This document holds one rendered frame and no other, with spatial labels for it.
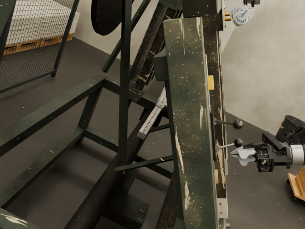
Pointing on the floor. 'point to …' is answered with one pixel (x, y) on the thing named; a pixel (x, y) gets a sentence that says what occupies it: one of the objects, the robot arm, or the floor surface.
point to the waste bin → (291, 121)
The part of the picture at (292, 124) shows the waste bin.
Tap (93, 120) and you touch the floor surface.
